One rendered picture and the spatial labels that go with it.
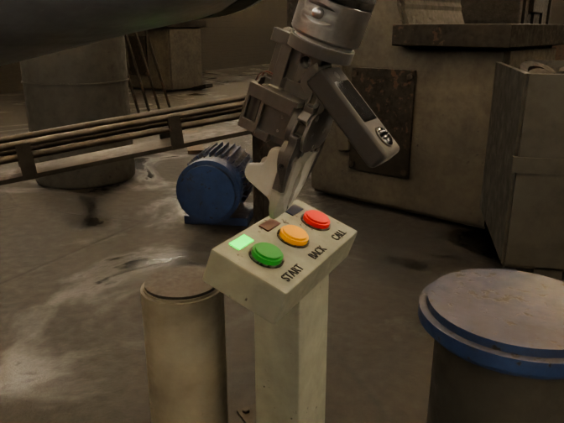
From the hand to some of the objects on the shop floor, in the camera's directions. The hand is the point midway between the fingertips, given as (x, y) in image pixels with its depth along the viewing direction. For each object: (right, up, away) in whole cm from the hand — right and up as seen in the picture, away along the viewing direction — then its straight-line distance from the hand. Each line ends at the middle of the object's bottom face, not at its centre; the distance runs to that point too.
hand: (282, 211), depth 68 cm
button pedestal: (+2, -61, +28) cm, 67 cm away
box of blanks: (+132, -20, +153) cm, 203 cm away
